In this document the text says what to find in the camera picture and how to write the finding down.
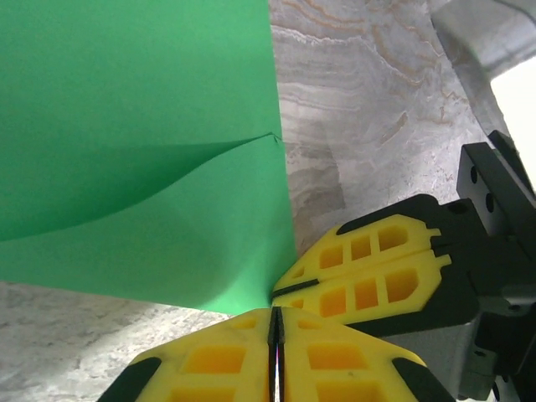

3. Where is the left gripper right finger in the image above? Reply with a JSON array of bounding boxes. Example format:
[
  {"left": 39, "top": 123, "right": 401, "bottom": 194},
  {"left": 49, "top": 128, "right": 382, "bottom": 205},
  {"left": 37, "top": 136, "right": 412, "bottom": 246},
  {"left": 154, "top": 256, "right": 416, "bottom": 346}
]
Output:
[{"left": 276, "top": 307, "right": 456, "bottom": 402}]

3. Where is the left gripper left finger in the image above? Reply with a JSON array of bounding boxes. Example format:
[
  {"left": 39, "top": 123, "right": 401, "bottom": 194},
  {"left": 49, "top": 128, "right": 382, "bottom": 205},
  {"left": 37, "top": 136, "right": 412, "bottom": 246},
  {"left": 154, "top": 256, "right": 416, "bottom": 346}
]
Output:
[{"left": 98, "top": 307, "right": 278, "bottom": 402}]

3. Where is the green paper sheet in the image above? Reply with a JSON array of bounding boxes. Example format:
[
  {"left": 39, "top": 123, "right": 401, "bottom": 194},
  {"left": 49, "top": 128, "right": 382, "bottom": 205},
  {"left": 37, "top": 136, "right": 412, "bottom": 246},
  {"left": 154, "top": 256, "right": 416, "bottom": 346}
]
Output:
[{"left": 0, "top": 0, "right": 299, "bottom": 314}]

